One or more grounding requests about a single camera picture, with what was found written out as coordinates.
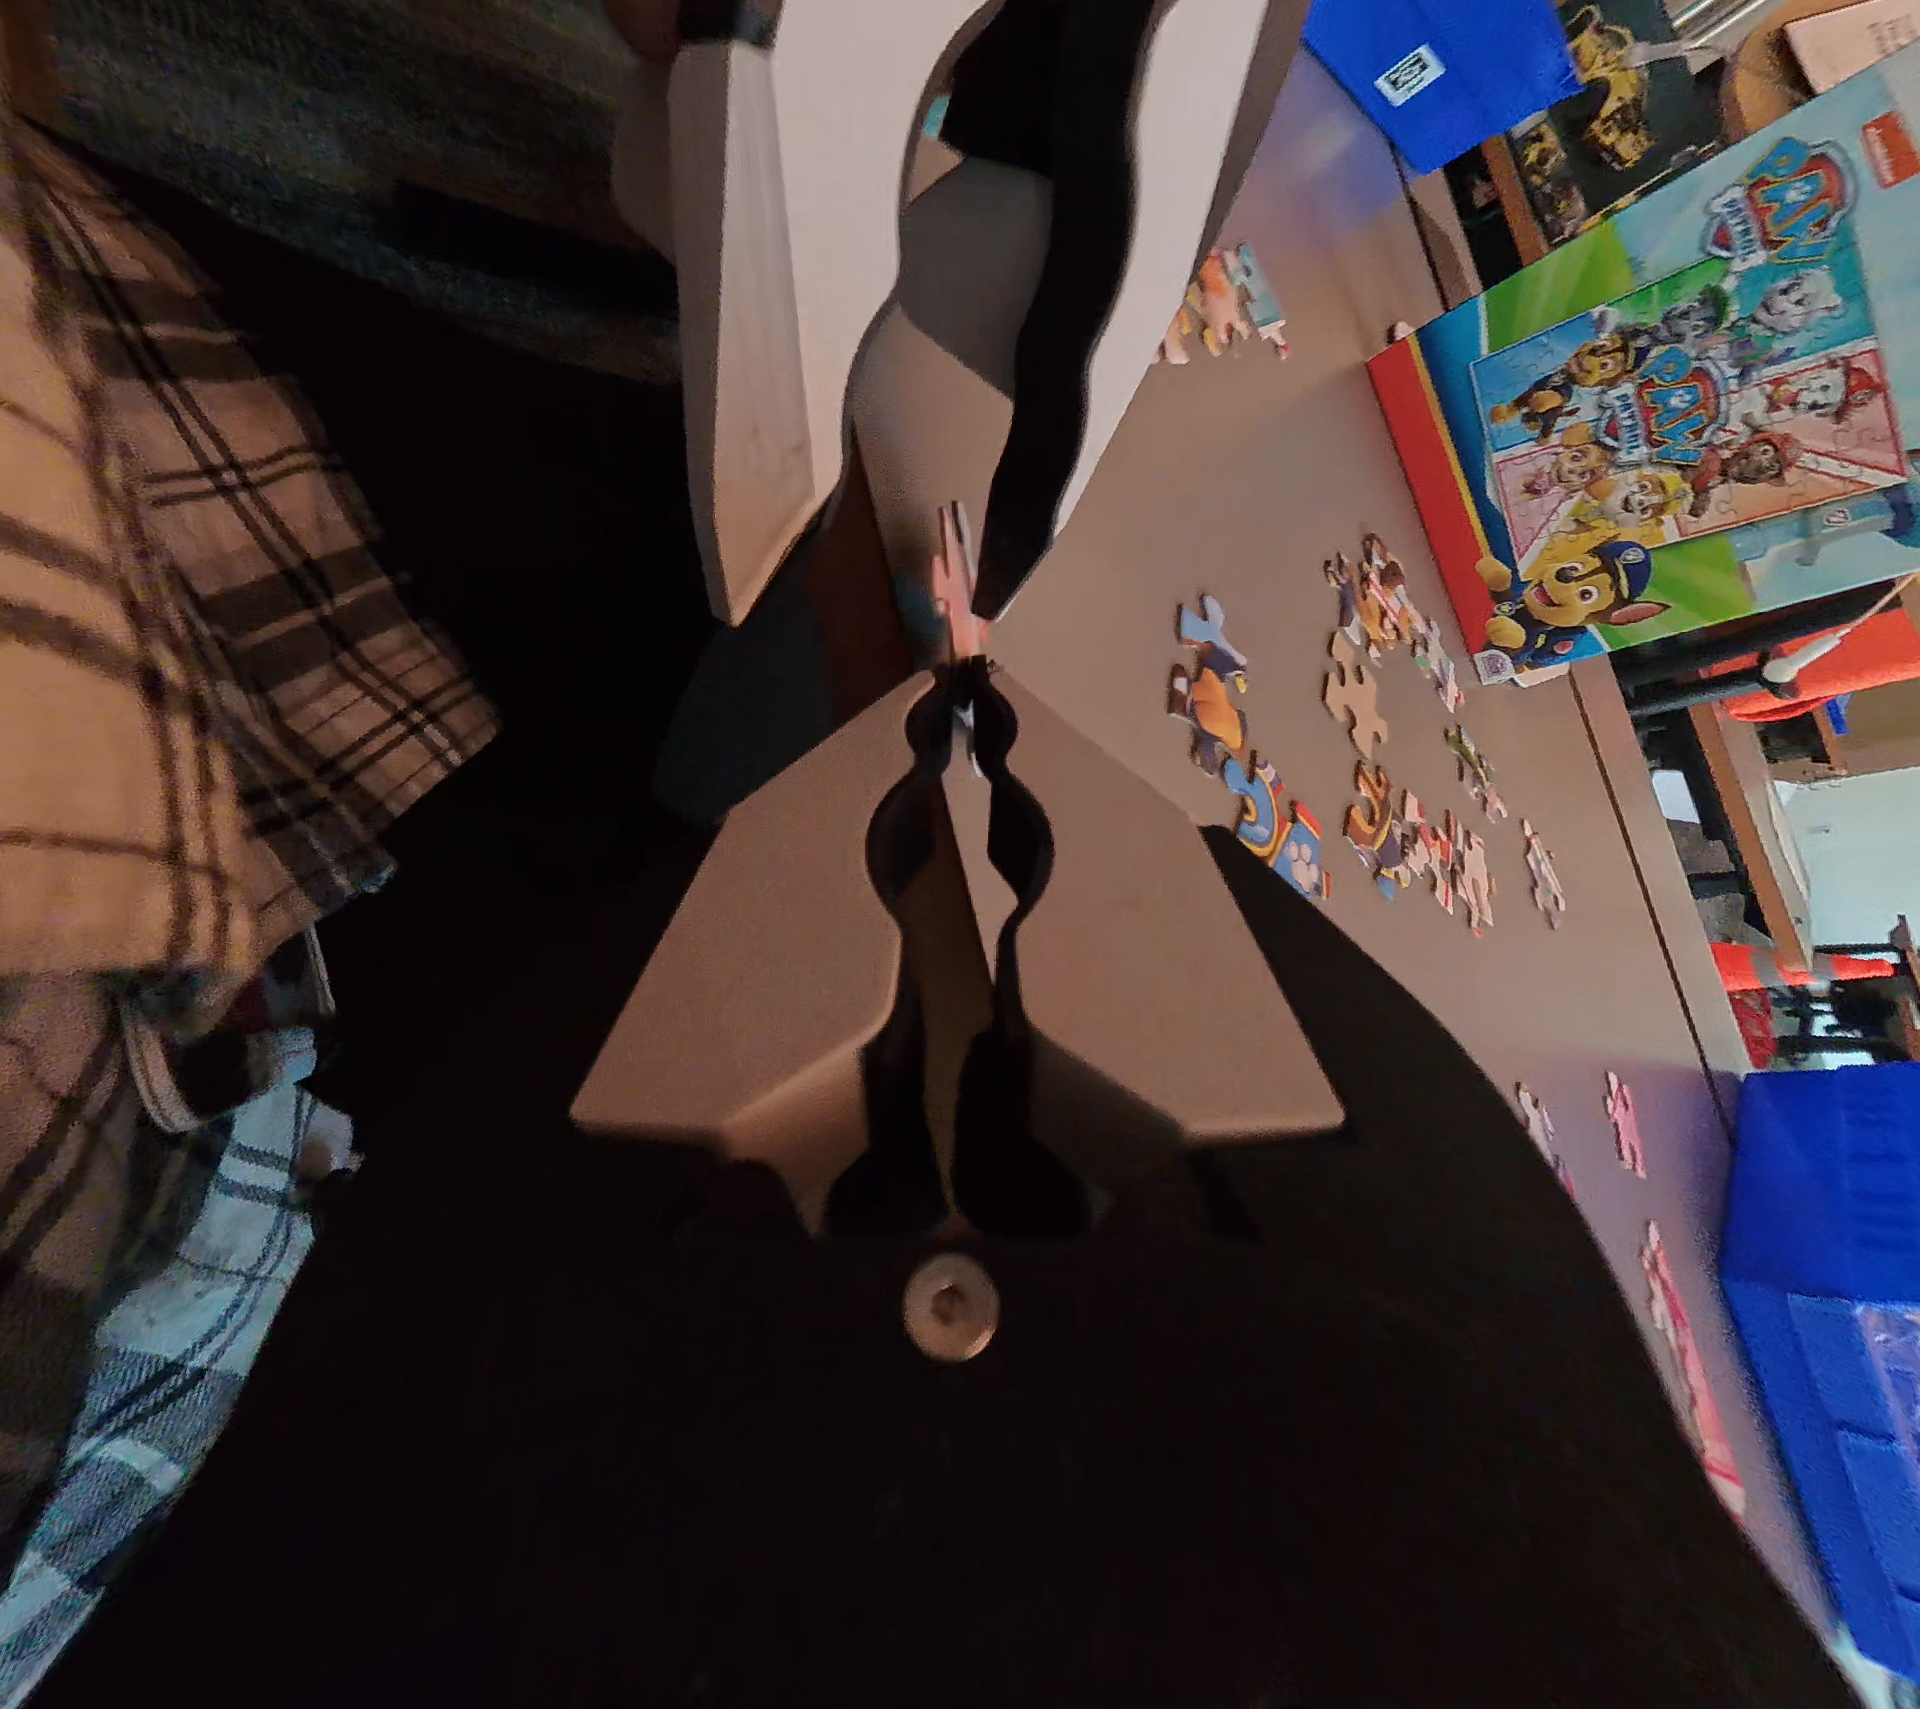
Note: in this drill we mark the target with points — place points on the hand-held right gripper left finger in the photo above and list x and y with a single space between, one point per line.
751 972

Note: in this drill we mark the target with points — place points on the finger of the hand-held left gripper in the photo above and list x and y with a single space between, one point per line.
1201 118
841 15

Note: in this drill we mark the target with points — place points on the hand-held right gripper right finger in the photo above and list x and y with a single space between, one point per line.
1171 972

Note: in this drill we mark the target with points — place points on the blue paw print puzzle section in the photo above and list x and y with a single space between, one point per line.
1290 848

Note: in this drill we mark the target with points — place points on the red border dog puzzle section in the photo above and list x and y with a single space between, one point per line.
1687 1362

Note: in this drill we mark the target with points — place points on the grey desk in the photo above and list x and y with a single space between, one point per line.
1245 464

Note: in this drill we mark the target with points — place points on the orange blue dog puzzle piece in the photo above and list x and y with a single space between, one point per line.
1214 704

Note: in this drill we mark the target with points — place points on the plain brown cardboard puzzle piece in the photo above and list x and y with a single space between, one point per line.
1355 697

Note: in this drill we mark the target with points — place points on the small mixed colour puzzle piece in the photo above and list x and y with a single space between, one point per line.
1545 877
1477 771
1545 1139

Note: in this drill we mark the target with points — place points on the black yellow toy box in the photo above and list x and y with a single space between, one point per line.
1613 89

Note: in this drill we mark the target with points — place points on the mixed puzzle piece cluster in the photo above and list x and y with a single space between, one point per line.
1390 599

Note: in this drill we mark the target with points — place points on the pink red striped puzzle piece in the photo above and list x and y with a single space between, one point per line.
1624 1124

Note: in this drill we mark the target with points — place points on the black trousers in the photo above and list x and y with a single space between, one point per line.
526 539

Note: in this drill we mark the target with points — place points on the colourful puzzle box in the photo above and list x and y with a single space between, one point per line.
1651 387

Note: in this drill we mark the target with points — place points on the red black chair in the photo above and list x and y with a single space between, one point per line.
1768 966

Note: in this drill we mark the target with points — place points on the brown cardboard box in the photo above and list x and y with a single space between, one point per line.
1861 43

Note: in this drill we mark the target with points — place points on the orange chair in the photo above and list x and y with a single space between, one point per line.
1861 675

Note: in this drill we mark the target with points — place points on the blue plastic bin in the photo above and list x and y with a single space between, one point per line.
1830 1440

